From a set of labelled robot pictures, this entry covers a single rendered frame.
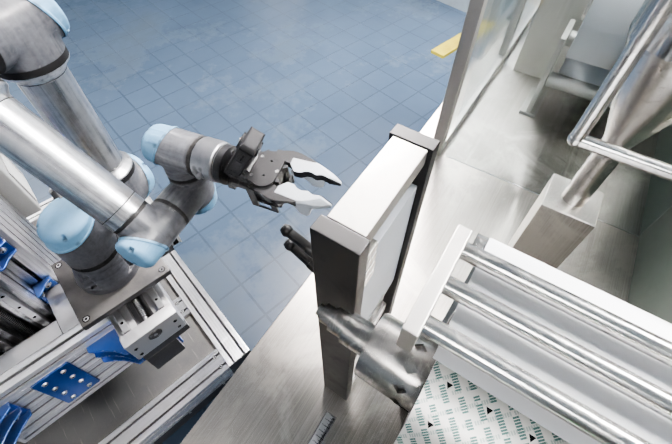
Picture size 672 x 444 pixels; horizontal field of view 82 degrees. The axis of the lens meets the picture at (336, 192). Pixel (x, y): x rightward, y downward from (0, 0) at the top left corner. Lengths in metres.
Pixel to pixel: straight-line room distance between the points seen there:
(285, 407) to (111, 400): 0.99
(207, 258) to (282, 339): 1.26
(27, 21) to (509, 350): 0.78
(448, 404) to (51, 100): 0.79
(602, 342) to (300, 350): 0.62
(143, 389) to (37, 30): 1.24
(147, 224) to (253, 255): 1.31
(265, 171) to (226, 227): 1.52
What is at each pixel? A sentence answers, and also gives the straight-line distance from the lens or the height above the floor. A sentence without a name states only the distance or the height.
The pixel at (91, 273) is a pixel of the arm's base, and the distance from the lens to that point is 1.08.
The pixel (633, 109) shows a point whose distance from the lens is 0.64.
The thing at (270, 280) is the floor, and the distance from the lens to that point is 1.93.
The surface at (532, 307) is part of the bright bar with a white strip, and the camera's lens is 0.33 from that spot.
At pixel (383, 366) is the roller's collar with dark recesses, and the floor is 1.36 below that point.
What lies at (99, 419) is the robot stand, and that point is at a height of 0.21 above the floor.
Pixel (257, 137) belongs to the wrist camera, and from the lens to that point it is 0.59.
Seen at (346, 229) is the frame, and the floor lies 1.44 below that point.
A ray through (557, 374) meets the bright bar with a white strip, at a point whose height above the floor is 1.44.
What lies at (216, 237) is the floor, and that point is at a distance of 2.12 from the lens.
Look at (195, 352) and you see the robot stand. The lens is 1.65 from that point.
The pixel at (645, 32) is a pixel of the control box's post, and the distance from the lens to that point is 0.45.
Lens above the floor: 1.71
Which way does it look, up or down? 51 degrees down
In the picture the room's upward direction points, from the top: straight up
